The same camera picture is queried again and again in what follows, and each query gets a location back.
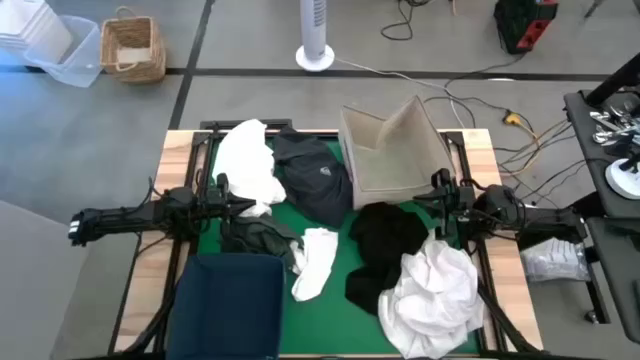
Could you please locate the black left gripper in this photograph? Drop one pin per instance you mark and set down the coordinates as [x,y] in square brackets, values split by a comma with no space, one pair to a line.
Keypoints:
[217,202]

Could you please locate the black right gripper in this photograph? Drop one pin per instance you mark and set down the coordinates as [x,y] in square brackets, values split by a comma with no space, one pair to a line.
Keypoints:
[457,202]

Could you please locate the dark green garment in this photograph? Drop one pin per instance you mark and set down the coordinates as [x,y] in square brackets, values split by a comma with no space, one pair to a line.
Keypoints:
[260,237]

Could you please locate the white textured lace garment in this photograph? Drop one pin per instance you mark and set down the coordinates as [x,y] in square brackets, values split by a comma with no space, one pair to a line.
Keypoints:
[245,160]

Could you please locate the black garment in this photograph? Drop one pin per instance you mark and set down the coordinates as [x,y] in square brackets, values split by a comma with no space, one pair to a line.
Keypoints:
[385,235]

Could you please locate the dark grey logo shirt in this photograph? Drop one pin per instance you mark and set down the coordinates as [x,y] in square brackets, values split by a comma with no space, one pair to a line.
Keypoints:
[310,185]

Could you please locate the small white cloth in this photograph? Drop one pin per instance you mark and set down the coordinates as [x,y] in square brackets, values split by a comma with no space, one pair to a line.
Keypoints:
[315,260]

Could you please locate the large white shirt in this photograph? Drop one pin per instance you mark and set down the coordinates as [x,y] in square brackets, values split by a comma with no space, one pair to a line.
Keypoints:
[430,300]

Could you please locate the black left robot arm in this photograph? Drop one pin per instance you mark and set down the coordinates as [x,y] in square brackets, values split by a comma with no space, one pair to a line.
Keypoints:
[125,220]

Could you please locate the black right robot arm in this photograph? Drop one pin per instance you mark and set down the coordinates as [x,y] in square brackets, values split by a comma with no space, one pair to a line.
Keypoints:
[540,220]

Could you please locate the beige fabric storage bin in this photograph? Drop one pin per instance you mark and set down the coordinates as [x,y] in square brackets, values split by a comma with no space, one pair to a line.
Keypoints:
[395,165]

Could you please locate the navy white striped fabric bin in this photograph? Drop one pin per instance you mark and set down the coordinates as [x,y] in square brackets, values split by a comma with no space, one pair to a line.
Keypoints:
[225,305]

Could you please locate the yellow power plug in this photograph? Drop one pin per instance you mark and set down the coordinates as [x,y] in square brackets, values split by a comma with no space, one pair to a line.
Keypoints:
[512,119]

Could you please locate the clear plastic bag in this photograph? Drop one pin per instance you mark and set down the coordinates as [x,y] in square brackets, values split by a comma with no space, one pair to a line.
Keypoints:
[555,260]

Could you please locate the green table mat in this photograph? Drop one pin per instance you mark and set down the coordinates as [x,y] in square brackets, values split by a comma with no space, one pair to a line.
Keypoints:
[330,325]

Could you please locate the wicker basket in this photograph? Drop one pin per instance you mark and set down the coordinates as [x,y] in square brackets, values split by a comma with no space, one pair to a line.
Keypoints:
[150,65]

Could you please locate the shiny metal utensil heap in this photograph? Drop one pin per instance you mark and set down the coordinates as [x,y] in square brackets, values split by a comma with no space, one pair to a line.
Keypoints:
[607,135]

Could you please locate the white tower fan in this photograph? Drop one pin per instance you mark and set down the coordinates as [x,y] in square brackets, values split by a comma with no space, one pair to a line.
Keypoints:
[314,30]

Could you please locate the white round lamp base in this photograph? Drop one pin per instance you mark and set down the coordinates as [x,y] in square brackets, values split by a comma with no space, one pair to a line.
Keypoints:
[622,180]

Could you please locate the black side table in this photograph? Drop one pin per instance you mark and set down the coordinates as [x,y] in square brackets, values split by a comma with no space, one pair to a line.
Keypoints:
[620,250]

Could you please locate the clear plastic tub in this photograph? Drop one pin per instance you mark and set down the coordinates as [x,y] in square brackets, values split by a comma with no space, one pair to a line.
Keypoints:
[75,70]

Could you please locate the black diagonal stand pole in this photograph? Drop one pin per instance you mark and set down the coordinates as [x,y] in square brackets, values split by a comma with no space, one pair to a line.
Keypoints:
[615,82]

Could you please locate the white stacked containers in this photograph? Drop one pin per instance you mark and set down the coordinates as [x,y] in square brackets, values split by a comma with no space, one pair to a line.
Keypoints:
[30,25]

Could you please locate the black aluminium table frame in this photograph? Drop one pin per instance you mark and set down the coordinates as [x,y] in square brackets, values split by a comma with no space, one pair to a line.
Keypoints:
[245,123]

